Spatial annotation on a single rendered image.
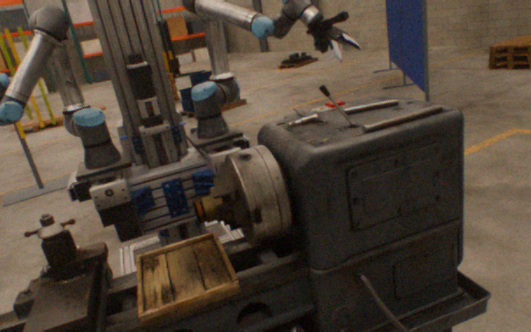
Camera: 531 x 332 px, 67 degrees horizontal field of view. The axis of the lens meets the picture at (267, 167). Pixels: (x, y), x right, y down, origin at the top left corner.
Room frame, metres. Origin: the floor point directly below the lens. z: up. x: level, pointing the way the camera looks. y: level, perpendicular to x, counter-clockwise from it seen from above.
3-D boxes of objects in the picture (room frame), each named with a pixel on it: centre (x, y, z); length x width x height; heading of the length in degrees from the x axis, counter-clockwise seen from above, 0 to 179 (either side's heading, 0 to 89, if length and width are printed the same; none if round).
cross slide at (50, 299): (1.07, 0.68, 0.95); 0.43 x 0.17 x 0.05; 15
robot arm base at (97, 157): (1.67, 0.69, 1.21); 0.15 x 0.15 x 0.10
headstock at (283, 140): (1.34, -0.32, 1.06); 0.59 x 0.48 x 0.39; 105
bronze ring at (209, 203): (1.18, 0.21, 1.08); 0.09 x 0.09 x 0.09; 15
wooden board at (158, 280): (1.14, 0.34, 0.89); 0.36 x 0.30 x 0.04; 15
